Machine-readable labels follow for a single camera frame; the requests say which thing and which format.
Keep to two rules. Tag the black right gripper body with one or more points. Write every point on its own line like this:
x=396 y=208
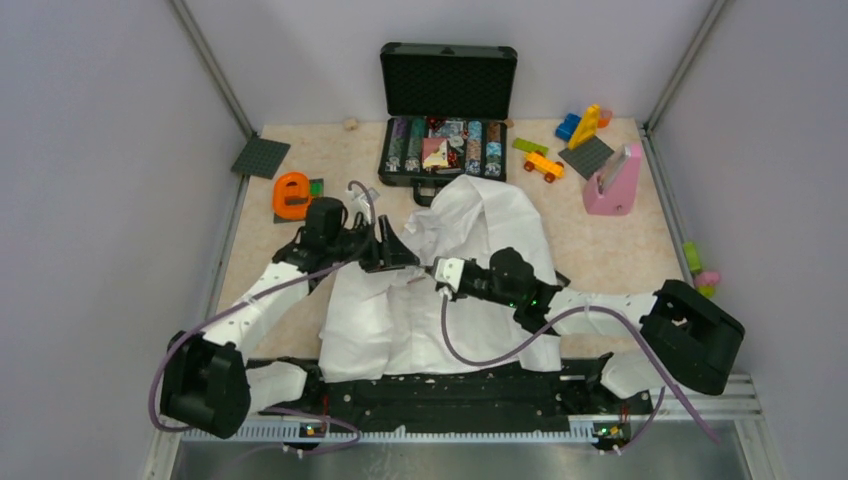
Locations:
x=481 y=285

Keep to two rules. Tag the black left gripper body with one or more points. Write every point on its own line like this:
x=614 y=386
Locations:
x=362 y=240

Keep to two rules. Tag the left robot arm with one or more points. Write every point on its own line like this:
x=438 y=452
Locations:
x=205 y=381

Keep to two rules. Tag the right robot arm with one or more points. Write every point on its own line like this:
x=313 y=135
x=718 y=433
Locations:
x=685 y=337

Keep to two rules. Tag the dark grey small baseplate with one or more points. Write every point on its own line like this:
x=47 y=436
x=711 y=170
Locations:
x=278 y=220

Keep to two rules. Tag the orange curved toy block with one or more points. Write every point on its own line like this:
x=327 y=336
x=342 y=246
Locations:
x=291 y=196

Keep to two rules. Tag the dark grey baseplate left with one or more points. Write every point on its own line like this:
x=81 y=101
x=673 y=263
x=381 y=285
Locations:
x=260 y=158

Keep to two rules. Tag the yellow toy car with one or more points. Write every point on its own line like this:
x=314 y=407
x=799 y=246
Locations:
x=551 y=171

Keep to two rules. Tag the lime green flat brick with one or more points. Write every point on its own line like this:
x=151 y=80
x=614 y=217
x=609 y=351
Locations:
x=529 y=146

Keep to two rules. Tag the pink phone stand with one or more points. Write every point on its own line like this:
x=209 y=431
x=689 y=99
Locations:
x=611 y=191

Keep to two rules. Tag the dark grey baseplate right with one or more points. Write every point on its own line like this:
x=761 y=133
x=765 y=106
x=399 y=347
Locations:
x=587 y=158

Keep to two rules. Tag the black poker chip case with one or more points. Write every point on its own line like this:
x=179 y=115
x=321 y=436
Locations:
x=447 y=106

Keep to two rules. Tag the blue toy brick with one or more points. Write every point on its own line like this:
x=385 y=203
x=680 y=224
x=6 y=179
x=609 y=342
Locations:
x=565 y=130

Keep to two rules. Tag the yellow triangular toy block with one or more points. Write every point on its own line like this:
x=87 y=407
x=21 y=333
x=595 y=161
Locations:
x=586 y=128

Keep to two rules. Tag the orange small toy piece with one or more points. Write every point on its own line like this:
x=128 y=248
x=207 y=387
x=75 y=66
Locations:
x=604 y=118

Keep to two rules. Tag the green pink toy outside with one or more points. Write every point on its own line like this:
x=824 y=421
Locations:
x=705 y=281

